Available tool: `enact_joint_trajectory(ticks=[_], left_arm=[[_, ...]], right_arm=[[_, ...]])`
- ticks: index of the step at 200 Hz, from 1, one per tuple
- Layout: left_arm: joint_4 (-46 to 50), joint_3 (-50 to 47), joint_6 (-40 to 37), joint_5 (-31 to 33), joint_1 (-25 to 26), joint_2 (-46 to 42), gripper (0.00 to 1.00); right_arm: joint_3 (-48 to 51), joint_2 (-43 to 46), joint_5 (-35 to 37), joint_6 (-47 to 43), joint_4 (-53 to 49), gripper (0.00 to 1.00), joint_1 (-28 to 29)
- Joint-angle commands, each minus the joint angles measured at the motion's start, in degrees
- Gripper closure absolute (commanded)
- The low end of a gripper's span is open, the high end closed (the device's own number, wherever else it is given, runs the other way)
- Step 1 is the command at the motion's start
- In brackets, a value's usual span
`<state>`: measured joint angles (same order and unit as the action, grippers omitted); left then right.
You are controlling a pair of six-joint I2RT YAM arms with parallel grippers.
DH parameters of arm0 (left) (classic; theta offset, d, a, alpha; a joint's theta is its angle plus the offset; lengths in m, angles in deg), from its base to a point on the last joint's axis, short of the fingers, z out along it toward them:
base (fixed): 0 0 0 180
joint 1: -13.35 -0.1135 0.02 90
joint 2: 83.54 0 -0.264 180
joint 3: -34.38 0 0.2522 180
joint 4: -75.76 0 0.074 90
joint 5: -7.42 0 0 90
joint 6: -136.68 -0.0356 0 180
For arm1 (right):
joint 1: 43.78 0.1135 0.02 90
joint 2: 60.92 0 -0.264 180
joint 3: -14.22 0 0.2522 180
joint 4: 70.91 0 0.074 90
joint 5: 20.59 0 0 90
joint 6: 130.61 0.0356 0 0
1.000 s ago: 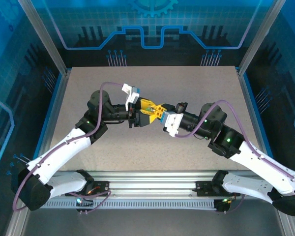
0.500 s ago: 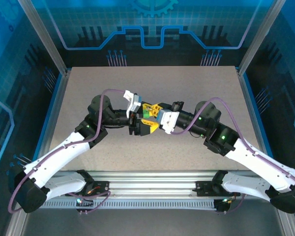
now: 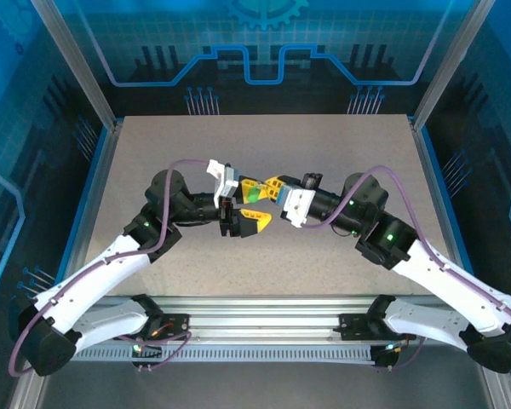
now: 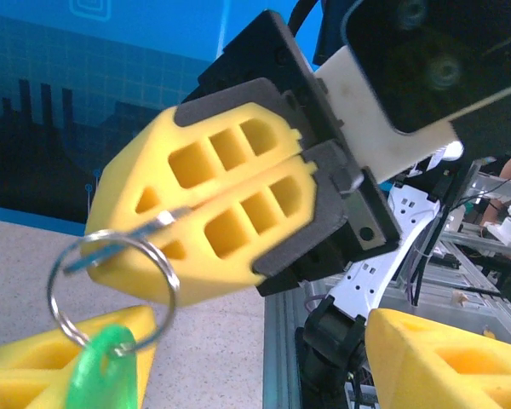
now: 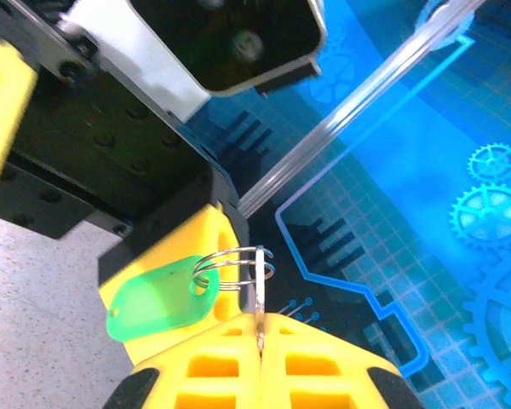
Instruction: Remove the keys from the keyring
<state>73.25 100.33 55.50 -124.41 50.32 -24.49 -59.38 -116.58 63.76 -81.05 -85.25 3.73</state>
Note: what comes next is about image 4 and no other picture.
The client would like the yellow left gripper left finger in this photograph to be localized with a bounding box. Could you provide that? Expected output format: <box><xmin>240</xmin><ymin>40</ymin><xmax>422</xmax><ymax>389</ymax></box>
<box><xmin>0</xmin><ymin>304</ymin><xmax>158</xmax><ymax>409</ymax></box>

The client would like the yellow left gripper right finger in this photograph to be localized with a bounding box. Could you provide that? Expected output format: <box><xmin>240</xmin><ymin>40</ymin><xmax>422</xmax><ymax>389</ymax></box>
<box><xmin>365</xmin><ymin>308</ymin><xmax>511</xmax><ymax>409</ymax></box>

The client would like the green key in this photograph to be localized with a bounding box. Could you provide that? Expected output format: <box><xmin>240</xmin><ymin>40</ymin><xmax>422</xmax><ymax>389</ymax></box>
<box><xmin>63</xmin><ymin>323</ymin><xmax>137</xmax><ymax>409</ymax></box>

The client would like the silver metal keyring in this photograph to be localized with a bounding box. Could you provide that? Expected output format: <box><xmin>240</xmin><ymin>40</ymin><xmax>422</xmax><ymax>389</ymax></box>
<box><xmin>46</xmin><ymin>228</ymin><xmax>181</xmax><ymax>353</ymax></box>

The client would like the aluminium workbench frame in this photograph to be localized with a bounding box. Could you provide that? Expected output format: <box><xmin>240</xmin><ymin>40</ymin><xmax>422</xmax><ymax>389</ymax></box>
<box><xmin>416</xmin><ymin>161</ymin><xmax>511</xmax><ymax>337</ymax></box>

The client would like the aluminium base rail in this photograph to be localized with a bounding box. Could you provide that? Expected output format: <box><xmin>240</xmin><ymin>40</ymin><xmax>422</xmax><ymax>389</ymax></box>
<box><xmin>261</xmin><ymin>280</ymin><xmax>324</xmax><ymax>409</ymax></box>

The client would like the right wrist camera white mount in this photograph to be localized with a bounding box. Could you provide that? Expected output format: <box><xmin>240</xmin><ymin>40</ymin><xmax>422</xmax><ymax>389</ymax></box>
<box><xmin>313</xmin><ymin>0</ymin><xmax>511</xmax><ymax>185</ymax></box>

